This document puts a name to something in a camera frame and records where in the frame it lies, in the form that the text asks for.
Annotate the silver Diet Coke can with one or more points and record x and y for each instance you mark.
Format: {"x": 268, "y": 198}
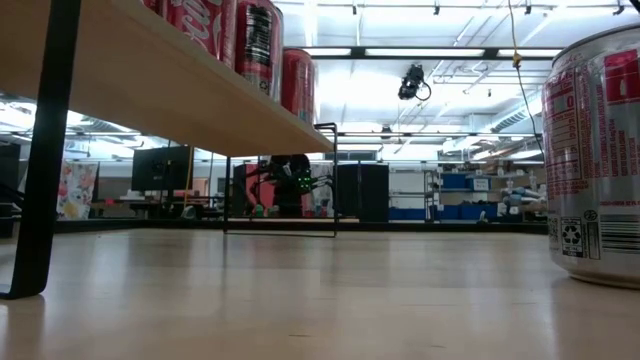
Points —
{"x": 595, "y": 150}

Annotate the wooden shelf with black legs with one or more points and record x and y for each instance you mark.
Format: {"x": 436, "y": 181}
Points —
{"x": 150, "y": 85}

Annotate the background robot with green lights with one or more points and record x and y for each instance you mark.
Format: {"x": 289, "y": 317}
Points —
{"x": 292, "y": 185}

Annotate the black cabinet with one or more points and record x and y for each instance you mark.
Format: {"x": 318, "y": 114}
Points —
{"x": 362, "y": 192}

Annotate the storage rack with blue bins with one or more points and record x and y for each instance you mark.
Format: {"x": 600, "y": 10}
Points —
{"x": 460, "y": 195}

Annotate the black computer monitor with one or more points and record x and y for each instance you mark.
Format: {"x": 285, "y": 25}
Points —
{"x": 160, "y": 167}

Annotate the background desk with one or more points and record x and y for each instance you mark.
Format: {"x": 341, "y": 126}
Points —
{"x": 150, "y": 205}

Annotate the colourful patterned bag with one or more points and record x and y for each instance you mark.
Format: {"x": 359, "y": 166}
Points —
{"x": 76, "y": 190}

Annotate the black metal table frame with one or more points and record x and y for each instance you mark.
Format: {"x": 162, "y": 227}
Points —
{"x": 400, "y": 226}

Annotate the black ceiling-hung camera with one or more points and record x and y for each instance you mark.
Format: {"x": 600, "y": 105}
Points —
{"x": 411, "y": 82}

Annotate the black overhead frame beam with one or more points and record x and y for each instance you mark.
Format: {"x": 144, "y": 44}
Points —
{"x": 425, "y": 52}

